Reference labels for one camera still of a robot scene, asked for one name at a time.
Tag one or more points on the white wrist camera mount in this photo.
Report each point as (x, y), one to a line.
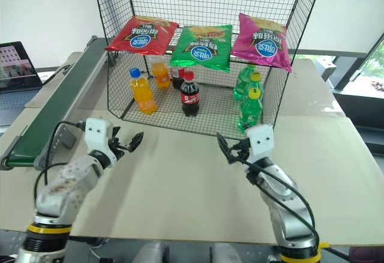
(97, 137)
(262, 140)

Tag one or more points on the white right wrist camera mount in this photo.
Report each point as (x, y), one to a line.
(262, 140)

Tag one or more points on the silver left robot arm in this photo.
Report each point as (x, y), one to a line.
(63, 191)

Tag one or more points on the magenta chip bag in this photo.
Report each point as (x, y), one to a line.
(264, 44)

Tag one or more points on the red chip bag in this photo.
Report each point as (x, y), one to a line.
(141, 38)

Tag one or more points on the green conveyor belt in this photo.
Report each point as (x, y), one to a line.
(45, 116)

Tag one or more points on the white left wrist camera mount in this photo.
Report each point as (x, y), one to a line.
(97, 137)

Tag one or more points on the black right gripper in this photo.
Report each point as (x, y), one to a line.
(243, 152)

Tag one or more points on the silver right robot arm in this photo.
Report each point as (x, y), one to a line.
(285, 203)

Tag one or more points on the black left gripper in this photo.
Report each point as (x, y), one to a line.
(117, 149)

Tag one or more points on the orange soda bottle blue cap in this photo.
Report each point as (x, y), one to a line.
(143, 95)

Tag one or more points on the cola bottle red cap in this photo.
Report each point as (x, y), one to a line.
(190, 98)
(176, 81)

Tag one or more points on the green chip bag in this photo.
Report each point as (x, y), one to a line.
(204, 50)

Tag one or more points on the open laptop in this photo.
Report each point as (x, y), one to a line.
(16, 68)

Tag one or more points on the grey rounded shape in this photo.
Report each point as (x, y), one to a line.
(153, 252)

